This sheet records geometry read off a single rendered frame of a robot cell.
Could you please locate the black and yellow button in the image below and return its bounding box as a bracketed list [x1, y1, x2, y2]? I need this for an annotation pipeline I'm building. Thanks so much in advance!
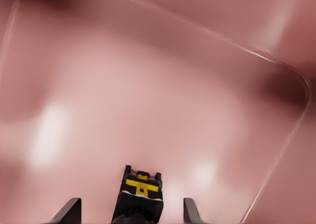
[111, 165, 164, 224]

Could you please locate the pink glossy box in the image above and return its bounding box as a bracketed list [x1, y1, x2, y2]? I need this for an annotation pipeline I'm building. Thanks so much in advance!
[0, 0, 316, 224]

